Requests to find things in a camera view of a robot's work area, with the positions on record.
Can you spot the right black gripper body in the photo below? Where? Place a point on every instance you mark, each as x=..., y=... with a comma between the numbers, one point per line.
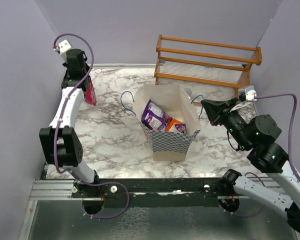
x=231, y=119

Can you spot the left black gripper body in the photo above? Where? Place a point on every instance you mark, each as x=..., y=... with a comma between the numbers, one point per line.
x=87, y=69

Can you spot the pink chips bag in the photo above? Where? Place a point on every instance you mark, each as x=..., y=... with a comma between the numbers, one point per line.
x=90, y=95

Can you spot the blue checkered paper bag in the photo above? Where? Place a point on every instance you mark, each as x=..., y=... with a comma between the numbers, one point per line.
x=176, y=102

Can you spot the purple snack packet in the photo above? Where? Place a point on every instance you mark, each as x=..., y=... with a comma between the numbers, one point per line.
x=154, y=117

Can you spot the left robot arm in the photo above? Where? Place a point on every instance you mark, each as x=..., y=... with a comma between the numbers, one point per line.
x=60, y=143

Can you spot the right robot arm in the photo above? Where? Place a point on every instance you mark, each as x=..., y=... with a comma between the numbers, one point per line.
x=258, y=138

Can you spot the orange Fox's candy packet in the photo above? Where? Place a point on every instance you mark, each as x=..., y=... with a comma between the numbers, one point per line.
x=176, y=126

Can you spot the wooden rack shelf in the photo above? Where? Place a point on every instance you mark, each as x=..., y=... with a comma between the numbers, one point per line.
x=235, y=76

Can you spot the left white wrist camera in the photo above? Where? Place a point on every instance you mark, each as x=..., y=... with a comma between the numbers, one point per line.
x=62, y=48

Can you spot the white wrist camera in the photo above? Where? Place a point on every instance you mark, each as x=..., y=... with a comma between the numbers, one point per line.
x=62, y=48
x=247, y=95

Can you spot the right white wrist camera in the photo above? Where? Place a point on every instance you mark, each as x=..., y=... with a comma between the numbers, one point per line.
x=247, y=95

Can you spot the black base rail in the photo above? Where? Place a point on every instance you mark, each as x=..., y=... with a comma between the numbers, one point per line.
x=155, y=192

